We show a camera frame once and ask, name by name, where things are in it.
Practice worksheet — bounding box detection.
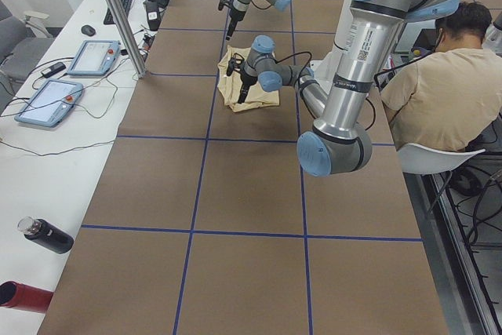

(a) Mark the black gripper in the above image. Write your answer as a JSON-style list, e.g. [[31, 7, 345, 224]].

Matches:
[[226, 53, 257, 104], [217, 0, 246, 40]]

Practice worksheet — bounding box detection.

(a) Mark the beige long-sleeve printed shirt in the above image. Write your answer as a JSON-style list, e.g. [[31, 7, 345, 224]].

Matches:
[[217, 46, 280, 113]]

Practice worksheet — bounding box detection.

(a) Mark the black keyboard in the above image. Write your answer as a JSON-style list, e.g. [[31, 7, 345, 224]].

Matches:
[[103, 0, 136, 25]]

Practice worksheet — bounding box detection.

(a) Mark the upper blue teach pendant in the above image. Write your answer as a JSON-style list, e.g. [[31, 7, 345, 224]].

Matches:
[[67, 40, 120, 77]]

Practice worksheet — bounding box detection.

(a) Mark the blue teach pendant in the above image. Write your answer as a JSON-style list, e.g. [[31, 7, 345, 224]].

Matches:
[[14, 79, 84, 128], [67, 40, 120, 77]]

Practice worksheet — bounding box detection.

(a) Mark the black computer mouse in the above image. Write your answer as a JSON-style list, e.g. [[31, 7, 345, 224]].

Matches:
[[81, 24, 96, 37]]

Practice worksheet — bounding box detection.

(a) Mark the small black phone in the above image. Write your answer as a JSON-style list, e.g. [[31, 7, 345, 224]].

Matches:
[[41, 62, 66, 78]]

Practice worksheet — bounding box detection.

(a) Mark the white plastic chair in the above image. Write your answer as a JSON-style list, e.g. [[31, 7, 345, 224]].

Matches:
[[397, 143, 486, 175]]

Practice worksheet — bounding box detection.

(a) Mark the lower blue teach pendant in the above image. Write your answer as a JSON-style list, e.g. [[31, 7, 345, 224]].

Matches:
[[14, 79, 84, 128]]

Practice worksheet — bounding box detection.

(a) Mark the seated person beige shirt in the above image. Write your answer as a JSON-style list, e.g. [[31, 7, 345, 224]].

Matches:
[[380, 2, 501, 152]]

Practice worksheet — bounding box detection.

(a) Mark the black water bottle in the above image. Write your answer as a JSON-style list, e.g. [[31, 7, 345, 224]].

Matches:
[[17, 217, 74, 254]]

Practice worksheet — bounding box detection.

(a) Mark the red bottle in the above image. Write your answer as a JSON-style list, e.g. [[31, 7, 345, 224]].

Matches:
[[1, 281, 53, 313]]

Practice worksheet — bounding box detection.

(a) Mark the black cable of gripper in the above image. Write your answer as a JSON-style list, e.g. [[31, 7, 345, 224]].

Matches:
[[274, 51, 315, 85]]

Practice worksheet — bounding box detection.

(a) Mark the aluminium frame post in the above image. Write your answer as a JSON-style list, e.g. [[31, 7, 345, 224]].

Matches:
[[105, 0, 146, 78]]

